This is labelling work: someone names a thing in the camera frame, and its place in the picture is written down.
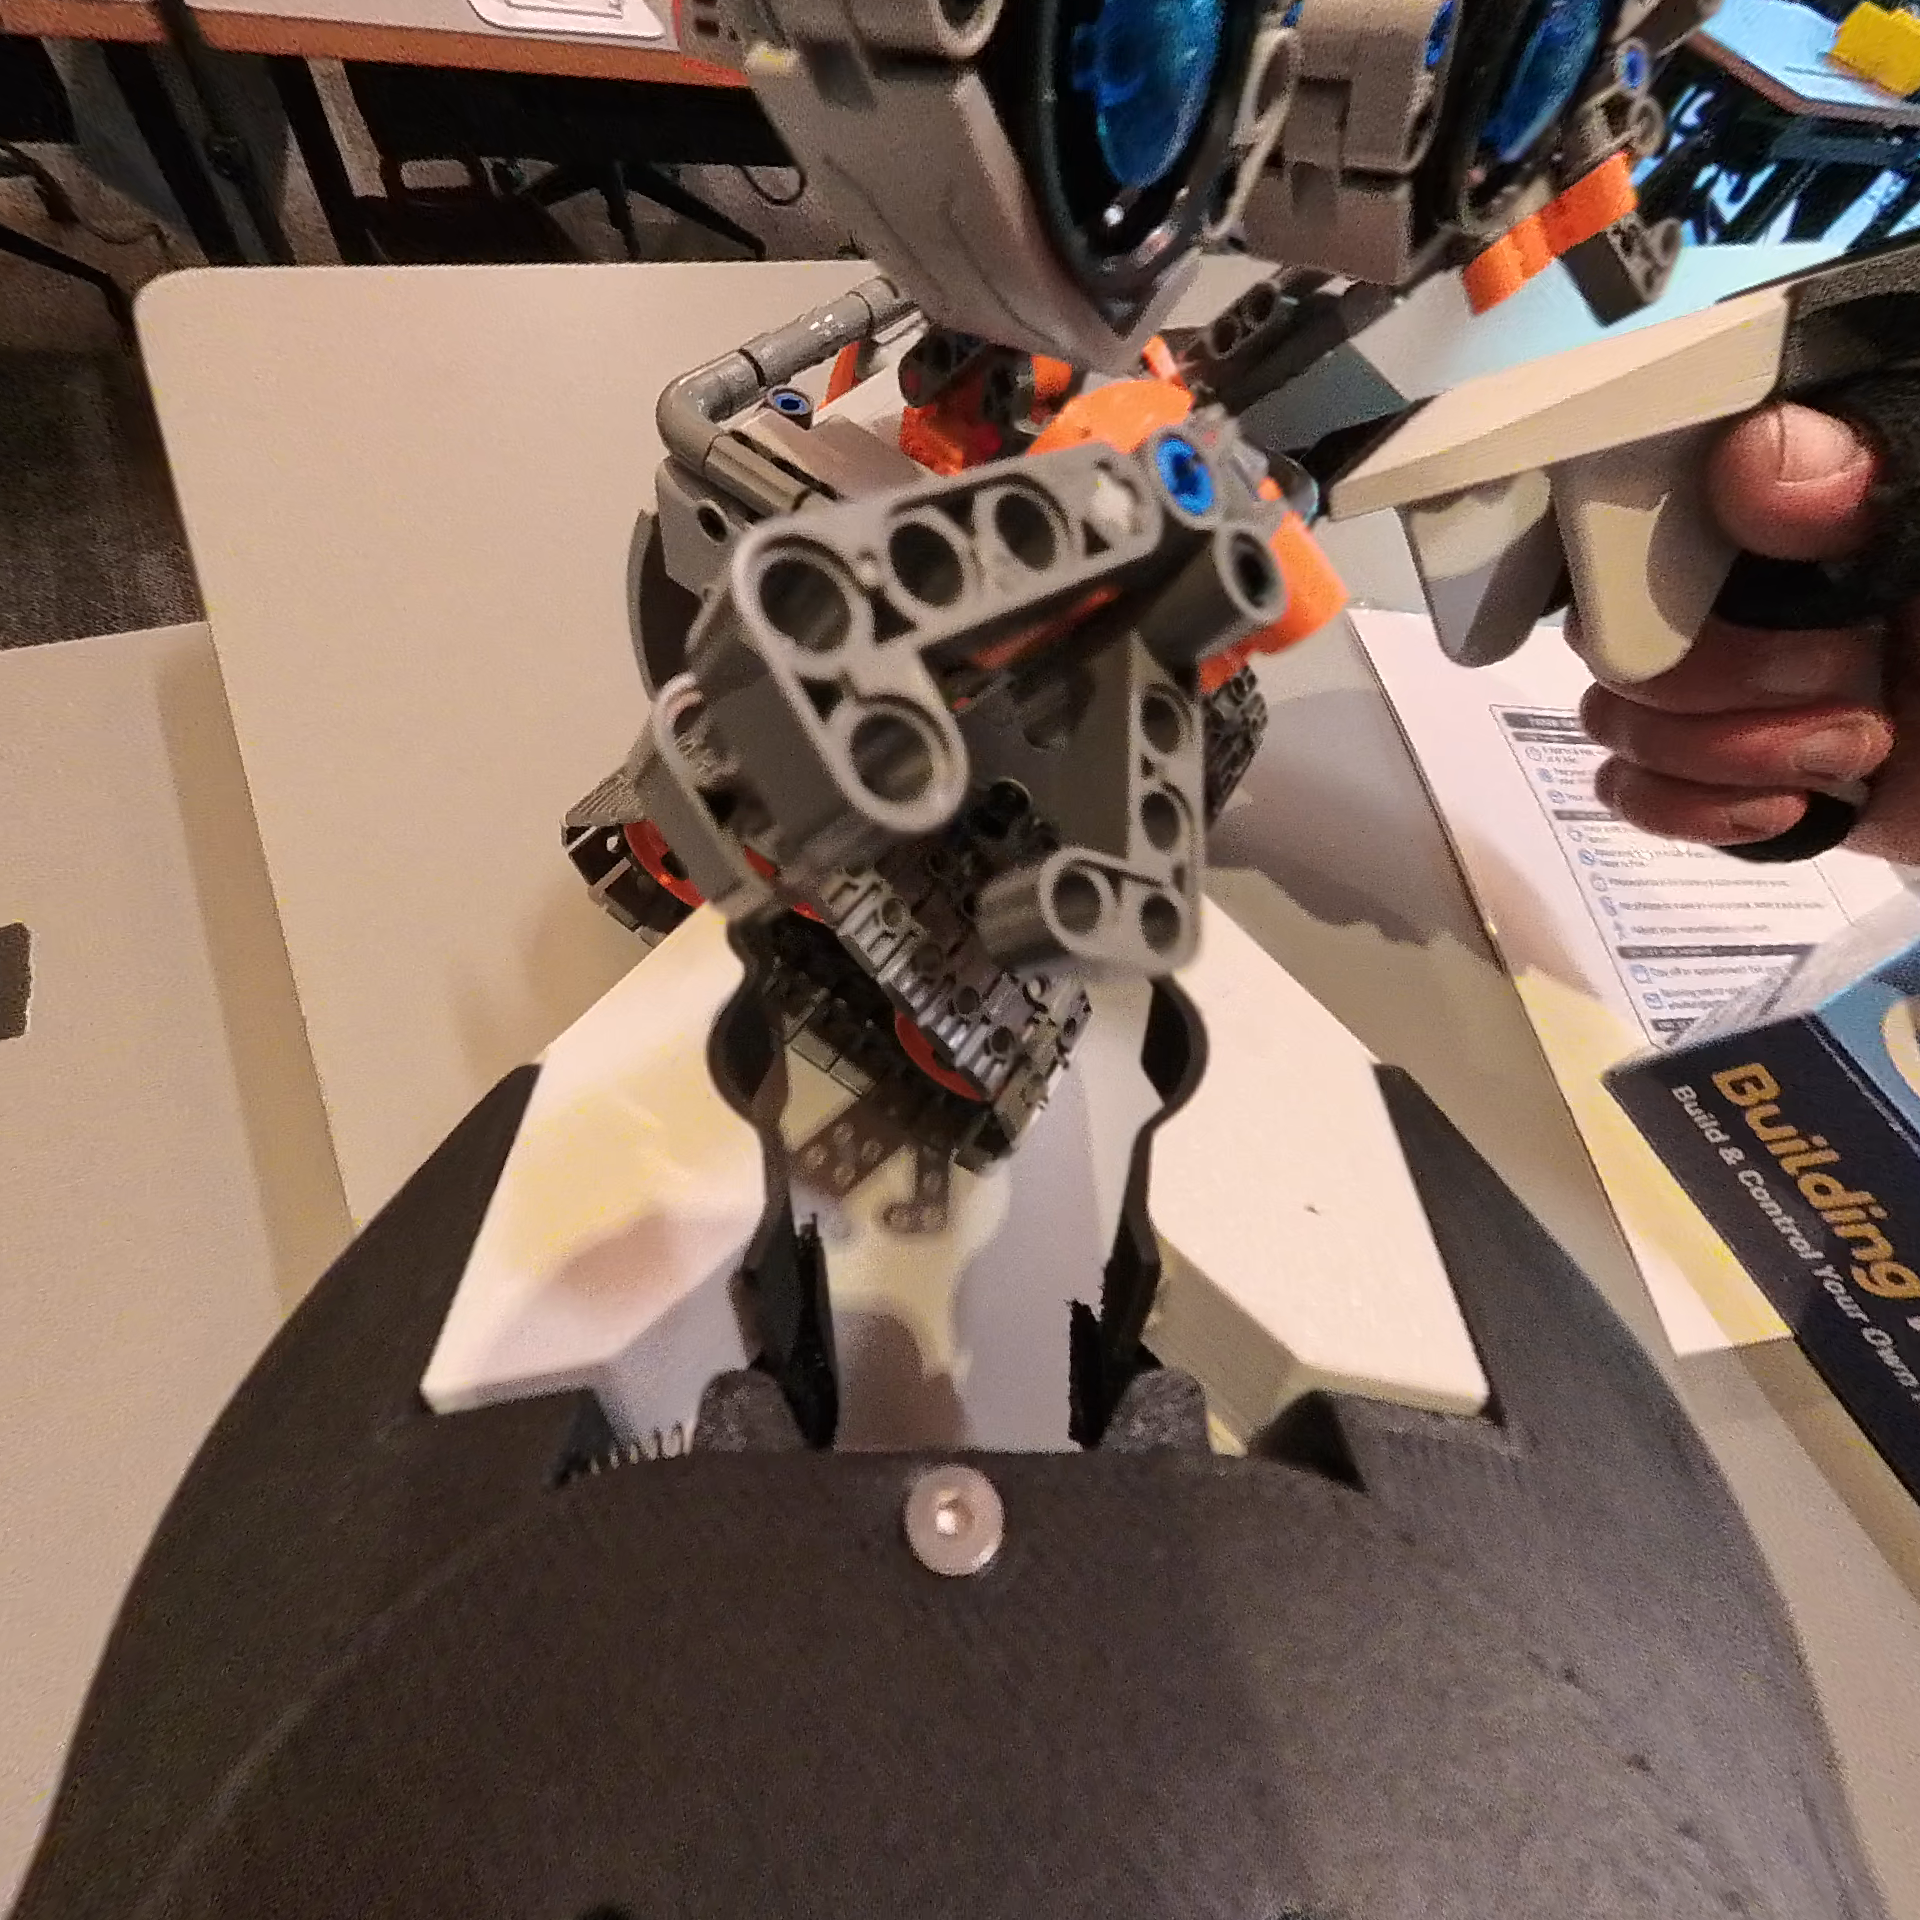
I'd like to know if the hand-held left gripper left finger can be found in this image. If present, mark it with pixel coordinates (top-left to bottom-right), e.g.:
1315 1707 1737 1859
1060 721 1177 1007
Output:
422 906 836 1449

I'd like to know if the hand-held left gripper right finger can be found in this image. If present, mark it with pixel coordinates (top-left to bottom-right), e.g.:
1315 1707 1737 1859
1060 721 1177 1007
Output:
1070 918 1494 1455

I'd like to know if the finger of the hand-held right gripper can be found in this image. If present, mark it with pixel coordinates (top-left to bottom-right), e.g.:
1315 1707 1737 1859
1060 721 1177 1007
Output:
1328 286 1796 523
1399 467 1577 669

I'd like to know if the black orange tracked toy robot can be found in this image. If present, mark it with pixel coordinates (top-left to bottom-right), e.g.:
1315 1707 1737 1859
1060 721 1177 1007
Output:
563 0 1729 1202

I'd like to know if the person's right hand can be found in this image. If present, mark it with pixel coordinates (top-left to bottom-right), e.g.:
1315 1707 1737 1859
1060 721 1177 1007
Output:
1575 397 1920 867

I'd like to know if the printed notice sheet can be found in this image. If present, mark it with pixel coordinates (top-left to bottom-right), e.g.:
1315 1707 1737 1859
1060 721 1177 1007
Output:
1351 608 1920 1359

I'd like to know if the blue robot kit box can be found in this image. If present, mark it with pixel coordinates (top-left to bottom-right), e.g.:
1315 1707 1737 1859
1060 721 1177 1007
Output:
1602 899 1920 1502

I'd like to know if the white document stand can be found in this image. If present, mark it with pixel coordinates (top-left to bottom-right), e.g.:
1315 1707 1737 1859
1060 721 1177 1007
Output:
472 0 673 41

